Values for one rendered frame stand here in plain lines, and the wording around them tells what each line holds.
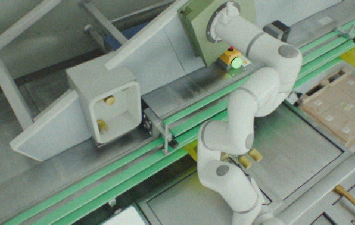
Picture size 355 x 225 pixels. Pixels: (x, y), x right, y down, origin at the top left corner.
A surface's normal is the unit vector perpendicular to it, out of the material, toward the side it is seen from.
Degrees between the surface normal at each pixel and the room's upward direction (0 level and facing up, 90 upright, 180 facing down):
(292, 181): 90
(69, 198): 90
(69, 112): 0
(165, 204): 90
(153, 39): 0
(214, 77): 90
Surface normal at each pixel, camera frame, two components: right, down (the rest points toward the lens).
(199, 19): 0.61, 0.61
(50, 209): 0.05, -0.65
